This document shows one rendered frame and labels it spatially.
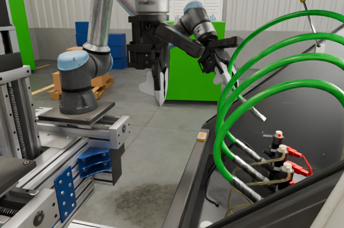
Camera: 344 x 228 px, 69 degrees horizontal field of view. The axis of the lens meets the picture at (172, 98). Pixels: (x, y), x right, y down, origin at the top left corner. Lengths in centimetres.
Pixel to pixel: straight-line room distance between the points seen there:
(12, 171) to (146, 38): 47
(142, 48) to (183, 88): 350
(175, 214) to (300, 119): 62
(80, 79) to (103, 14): 28
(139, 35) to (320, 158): 86
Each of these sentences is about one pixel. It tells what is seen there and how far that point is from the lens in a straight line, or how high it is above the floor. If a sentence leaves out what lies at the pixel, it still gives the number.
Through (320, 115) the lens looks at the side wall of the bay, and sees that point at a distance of 108.
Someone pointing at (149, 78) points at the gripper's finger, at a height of 127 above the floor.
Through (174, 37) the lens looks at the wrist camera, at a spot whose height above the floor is 137.
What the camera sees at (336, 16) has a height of 141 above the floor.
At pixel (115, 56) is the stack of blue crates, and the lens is 690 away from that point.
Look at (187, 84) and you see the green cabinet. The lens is 403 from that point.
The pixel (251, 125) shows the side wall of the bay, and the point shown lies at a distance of 107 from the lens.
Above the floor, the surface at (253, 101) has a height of 127.
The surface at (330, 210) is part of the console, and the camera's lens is 41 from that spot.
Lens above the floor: 141
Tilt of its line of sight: 19 degrees down
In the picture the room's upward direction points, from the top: straight up
